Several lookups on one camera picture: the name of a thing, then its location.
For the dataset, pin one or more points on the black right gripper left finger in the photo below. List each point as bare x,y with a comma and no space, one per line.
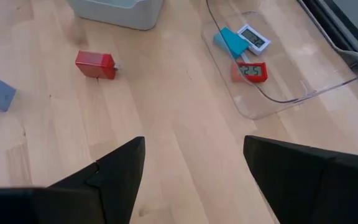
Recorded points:
110,186

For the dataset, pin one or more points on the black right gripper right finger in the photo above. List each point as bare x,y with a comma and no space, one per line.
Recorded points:
315,186

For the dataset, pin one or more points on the red bottle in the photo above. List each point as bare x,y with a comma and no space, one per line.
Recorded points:
95,63

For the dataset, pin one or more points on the clear plastic bin wavy rim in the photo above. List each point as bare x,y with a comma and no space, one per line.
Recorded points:
306,56

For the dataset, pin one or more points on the red digital clock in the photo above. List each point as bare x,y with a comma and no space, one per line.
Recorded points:
250,71

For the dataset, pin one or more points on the white digital thermometer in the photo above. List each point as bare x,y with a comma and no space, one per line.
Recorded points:
255,39

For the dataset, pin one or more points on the teal rectangular box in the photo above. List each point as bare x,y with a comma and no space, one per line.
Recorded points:
232,42

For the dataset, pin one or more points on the grey plastic bin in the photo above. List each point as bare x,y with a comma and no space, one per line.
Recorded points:
129,18

